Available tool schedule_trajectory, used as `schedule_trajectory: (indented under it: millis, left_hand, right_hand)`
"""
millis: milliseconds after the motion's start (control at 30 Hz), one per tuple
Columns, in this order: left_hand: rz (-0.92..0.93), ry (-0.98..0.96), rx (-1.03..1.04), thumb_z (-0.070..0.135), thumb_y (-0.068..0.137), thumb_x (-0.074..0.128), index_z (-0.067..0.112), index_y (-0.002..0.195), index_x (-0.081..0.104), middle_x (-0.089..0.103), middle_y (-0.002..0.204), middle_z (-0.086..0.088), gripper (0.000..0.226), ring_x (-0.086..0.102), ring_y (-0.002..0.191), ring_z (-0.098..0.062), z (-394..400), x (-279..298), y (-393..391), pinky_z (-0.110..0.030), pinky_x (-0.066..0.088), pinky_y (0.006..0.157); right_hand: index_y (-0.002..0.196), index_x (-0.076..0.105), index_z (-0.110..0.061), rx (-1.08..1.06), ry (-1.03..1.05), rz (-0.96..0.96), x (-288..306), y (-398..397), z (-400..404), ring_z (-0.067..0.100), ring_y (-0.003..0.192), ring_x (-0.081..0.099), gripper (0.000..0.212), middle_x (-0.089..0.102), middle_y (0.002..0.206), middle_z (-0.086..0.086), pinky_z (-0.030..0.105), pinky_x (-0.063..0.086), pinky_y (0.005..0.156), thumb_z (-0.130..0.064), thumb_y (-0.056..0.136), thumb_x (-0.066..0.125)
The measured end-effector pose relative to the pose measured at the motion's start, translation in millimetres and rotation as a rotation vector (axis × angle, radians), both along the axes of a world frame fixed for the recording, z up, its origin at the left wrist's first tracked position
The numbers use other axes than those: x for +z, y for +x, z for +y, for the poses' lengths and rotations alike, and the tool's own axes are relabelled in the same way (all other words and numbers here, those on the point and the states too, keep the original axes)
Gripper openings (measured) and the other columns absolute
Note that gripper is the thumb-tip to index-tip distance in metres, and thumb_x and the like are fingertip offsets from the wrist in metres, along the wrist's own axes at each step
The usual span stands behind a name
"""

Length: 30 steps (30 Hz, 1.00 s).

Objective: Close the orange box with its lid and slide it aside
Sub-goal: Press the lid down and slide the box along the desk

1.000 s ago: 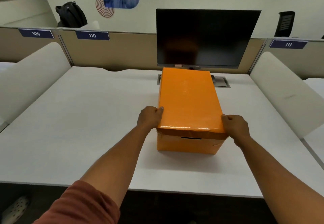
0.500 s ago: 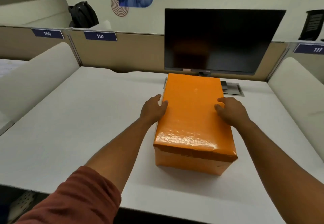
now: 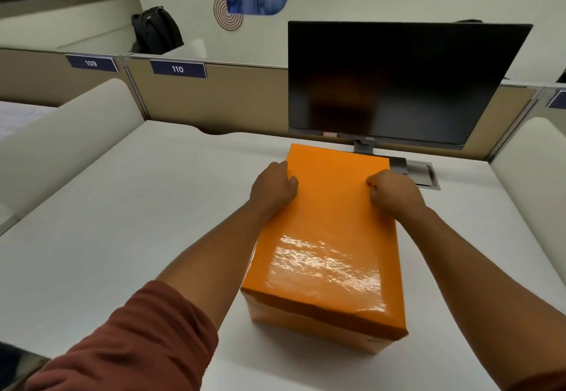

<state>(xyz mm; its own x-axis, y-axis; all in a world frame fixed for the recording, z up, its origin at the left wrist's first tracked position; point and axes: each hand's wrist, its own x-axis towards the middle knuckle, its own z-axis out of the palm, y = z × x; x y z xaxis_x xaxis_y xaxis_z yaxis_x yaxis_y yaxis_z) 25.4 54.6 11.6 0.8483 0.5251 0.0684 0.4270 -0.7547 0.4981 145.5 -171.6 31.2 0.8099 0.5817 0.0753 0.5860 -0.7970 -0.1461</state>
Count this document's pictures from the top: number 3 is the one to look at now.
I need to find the person's right hand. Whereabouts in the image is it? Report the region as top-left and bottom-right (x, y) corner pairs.
(366, 170), (428, 224)

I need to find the person's left hand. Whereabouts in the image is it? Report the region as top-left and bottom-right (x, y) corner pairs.
(249, 161), (300, 217)

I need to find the glossy orange cardboard box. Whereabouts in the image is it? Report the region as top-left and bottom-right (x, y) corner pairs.
(240, 143), (409, 355)

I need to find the person's left forearm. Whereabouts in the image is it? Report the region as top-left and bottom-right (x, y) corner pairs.
(156, 203), (276, 332)

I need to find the person's right forearm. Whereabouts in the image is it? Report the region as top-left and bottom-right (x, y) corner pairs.
(396, 206), (566, 390)

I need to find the grey monitor stand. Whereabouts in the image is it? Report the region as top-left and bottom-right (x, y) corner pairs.
(353, 139), (408, 175)

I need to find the beige desk partition panel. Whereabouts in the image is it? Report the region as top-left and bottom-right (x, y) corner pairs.
(486, 86), (566, 163)
(125, 54), (541, 162)
(0, 45), (149, 121)

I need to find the black computer monitor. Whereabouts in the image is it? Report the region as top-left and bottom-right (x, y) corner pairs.
(287, 20), (534, 152)

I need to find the white rounded side divider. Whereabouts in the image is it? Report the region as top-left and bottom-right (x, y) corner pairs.
(0, 78), (146, 236)
(489, 116), (566, 287)

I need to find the black backpack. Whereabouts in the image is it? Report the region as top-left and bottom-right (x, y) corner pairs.
(130, 6), (185, 55)

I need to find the red-brown left sleeve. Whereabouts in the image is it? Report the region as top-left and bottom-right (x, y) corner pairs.
(23, 280), (220, 391)

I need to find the red-brown sleeve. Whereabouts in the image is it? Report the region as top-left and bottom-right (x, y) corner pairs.
(506, 371), (566, 391)
(23, 280), (220, 391)

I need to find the red-brown right sleeve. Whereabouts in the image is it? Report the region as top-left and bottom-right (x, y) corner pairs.
(506, 371), (566, 391)

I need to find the white printed paper sheet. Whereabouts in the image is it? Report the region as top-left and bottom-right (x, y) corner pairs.
(0, 101), (57, 140)

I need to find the grey desk cable hatch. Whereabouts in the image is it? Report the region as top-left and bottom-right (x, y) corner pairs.
(389, 159), (442, 191)

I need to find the brown spiral wall decal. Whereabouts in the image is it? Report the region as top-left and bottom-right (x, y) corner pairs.
(213, 0), (244, 32)

